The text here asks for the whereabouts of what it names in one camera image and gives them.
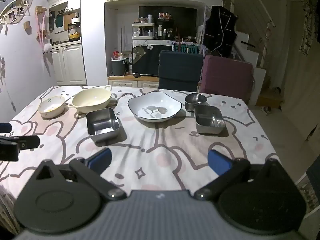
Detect teal sign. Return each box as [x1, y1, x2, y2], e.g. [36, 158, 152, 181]
[173, 43, 200, 55]

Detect wall photo display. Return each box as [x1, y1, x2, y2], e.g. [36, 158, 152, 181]
[0, 0, 33, 34]

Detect black sign with text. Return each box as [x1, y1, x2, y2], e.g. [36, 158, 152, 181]
[132, 39, 173, 76]

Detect black jacket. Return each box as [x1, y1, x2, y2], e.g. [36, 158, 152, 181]
[202, 5, 238, 58]

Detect yellow-rimmed floral bowl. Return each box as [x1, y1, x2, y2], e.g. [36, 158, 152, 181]
[38, 96, 66, 118]

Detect white dark-rimmed leaf plate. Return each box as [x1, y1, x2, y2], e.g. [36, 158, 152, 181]
[127, 91, 182, 123]

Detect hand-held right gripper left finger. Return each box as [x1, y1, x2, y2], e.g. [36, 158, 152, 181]
[35, 147, 127, 202]

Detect cartoon animal printed tablecloth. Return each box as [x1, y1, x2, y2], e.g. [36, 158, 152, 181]
[0, 85, 280, 234]

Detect cream two-handled bowl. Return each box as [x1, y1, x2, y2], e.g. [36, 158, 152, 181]
[69, 85, 112, 114]

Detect round steel bowl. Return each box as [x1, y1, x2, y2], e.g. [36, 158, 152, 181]
[185, 93, 208, 113]

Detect yellow kitchen appliance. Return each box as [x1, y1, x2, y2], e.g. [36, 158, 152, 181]
[67, 21, 82, 42]

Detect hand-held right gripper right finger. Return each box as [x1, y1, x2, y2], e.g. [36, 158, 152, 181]
[194, 149, 285, 201]

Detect dark blue chair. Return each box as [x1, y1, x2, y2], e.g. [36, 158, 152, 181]
[158, 50, 204, 93]

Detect wooden-topped low cabinet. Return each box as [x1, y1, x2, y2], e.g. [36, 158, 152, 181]
[107, 74, 160, 89]

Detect white storage shelf rack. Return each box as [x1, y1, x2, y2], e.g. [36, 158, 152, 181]
[132, 22, 156, 40]

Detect maroon chair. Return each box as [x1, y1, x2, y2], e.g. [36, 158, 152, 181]
[199, 55, 254, 105]

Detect steel rectangular container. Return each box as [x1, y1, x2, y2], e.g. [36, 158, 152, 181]
[194, 105, 225, 134]
[86, 107, 121, 137]

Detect pink ribbon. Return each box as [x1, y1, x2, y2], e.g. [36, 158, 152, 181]
[35, 12, 48, 51]

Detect white kitchen cabinets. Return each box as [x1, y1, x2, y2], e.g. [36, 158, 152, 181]
[49, 42, 87, 86]

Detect floral hanging garment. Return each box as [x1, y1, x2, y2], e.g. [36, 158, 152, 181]
[298, 0, 318, 56]

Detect grey trash bin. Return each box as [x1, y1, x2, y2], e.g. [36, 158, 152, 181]
[110, 54, 126, 77]

